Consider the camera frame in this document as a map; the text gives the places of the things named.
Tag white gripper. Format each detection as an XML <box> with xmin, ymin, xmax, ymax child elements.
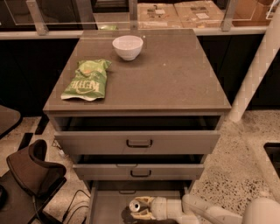
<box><xmin>131</xmin><ymin>196</ymin><xmax>183</xmax><ymax>224</ymax></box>

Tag silver redbull can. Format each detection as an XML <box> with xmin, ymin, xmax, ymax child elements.
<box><xmin>129</xmin><ymin>199</ymin><xmax>143</xmax><ymax>213</ymax></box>

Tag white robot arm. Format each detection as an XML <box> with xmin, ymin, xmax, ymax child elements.
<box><xmin>129</xmin><ymin>7</ymin><xmax>280</xmax><ymax>224</ymax></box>

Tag middle grey drawer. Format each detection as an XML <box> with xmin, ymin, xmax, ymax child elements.
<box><xmin>73</xmin><ymin>155</ymin><xmax>204</xmax><ymax>180</ymax></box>

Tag grey drawer cabinet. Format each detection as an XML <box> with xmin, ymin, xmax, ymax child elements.
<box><xmin>43</xmin><ymin>28</ymin><xmax>232</xmax><ymax>224</ymax></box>

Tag top grey drawer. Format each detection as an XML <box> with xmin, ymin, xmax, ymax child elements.
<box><xmin>55</xmin><ymin>115</ymin><xmax>220</xmax><ymax>155</ymax></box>

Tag black office chair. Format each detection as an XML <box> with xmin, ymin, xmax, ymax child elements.
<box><xmin>0</xmin><ymin>139</ymin><xmax>67</xmax><ymax>224</ymax></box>

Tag green Kettle chip bag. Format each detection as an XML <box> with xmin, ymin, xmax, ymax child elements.
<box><xmin>60</xmin><ymin>59</ymin><xmax>111</xmax><ymax>102</ymax></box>

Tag white ceramic bowl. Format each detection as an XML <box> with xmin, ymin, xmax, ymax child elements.
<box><xmin>112</xmin><ymin>35</ymin><xmax>144</xmax><ymax>60</ymax></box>

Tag dark round table edge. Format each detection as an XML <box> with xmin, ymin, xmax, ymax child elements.
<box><xmin>0</xmin><ymin>105</ymin><xmax>22</xmax><ymax>139</ymax></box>

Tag left cardboard box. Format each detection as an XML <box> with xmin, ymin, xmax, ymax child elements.
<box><xmin>137</xmin><ymin>3</ymin><xmax>182</xmax><ymax>29</ymax></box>

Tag cardboard box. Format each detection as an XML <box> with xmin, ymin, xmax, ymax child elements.
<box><xmin>137</xmin><ymin>3</ymin><xmax>182</xmax><ymax>29</ymax></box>
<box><xmin>174</xmin><ymin>0</ymin><xmax>224</xmax><ymax>28</ymax></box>

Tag right cardboard box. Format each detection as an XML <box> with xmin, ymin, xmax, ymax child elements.
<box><xmin>174</xmin><ymin>0</ymin><xmax>224</xmax><ymax>28</ymax></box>

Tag clear acrylic barrier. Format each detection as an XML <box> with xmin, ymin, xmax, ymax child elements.
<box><xmin>0</xmin><ymin>0</ymin><xmax>279</xmax><ymax>35</ymax></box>

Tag black floor cable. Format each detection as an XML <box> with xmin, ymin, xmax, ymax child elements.
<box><xmin>61</xmin><ymin>189</ymin><xmax>91</xmax><ymax>223</ymax></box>

